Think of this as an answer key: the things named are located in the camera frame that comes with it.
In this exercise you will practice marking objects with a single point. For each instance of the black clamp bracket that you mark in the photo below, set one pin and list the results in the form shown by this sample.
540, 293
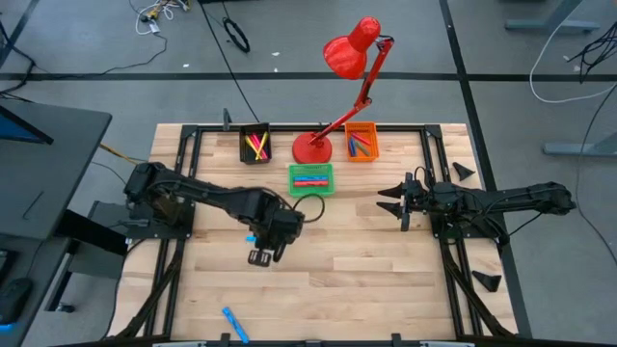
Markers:
227, 118

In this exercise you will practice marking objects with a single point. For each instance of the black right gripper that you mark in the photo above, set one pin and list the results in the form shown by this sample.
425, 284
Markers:
414, 197

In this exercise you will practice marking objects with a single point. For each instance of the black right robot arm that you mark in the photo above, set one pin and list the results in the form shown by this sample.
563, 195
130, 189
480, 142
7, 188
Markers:
506, 200

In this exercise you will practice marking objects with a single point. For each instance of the black plastic basket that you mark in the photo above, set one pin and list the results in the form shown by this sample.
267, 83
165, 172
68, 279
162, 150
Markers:
243, 154

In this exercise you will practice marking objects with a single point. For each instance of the black computer mouse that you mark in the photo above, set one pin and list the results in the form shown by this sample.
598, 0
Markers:
14, 299

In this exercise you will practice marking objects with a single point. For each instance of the black metal table frame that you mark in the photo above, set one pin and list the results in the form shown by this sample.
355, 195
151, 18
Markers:
289, 128

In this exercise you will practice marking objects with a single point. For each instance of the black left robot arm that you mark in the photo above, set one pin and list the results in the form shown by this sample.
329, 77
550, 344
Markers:
207, 195

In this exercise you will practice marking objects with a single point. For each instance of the grey desk foot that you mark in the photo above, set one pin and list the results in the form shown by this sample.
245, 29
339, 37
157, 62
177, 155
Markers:
578, 148
549, 26

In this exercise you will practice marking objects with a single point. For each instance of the orange plastic basket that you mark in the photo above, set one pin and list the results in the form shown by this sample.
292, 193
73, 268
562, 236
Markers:
373, 154

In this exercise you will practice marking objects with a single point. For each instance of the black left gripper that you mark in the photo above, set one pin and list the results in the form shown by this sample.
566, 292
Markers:
279, 226

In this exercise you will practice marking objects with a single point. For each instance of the computer monitor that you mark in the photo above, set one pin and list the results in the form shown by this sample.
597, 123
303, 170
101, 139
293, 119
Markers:
19, 130

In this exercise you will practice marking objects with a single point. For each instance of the red desk lamp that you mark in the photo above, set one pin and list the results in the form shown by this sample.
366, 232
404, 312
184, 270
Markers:
311, 149

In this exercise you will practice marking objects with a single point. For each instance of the black office desk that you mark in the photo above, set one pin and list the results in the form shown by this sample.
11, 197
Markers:
58, 144

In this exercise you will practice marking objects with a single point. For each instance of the green plastic basket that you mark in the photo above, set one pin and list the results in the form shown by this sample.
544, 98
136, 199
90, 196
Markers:
311, 169

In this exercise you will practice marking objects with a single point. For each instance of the black desk leg frame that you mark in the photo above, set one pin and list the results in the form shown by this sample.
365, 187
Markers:
96, 241

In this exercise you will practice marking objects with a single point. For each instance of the red highlighter marker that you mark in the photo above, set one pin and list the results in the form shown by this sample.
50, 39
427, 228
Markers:
311, 183

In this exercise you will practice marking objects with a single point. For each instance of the blue highlighter marker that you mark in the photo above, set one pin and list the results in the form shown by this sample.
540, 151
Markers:
311, 178
353, 147
250, 238
235, 324

